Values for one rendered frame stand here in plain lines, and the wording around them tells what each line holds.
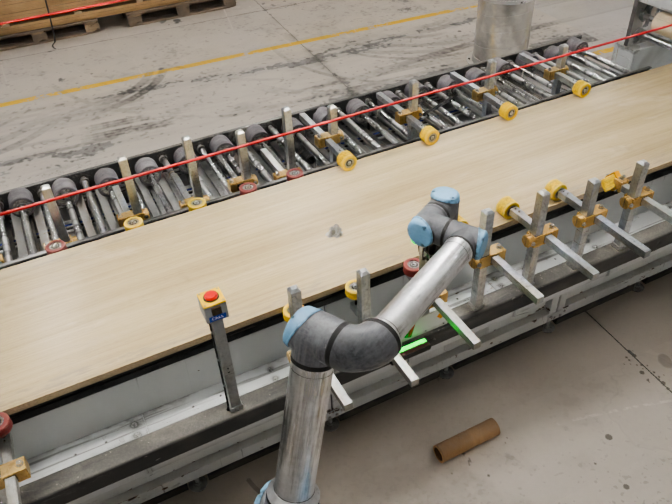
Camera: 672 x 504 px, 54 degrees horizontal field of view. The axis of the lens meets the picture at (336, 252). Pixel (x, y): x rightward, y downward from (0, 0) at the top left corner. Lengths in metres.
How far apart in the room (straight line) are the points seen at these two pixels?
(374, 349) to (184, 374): 1.07
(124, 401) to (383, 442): 1.20
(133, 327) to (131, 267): 0.34
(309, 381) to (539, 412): 1.80
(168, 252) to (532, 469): 1.78
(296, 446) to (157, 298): 0.97
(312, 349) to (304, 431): 0.25
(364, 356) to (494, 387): 1.83
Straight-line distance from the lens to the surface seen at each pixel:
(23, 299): 2.72
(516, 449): 3.14
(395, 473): 3.01
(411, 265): 2.52
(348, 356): 1.55
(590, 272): 2.52
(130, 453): 2.35
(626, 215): 2.99
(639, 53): 4.63
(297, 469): 1.83
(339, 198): 2.88
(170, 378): 2.46
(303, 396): 1.68
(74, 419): 2.48
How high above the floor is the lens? 2.55
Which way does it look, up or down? 39 degrees down
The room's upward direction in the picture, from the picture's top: 3 degrees counter-clockwise
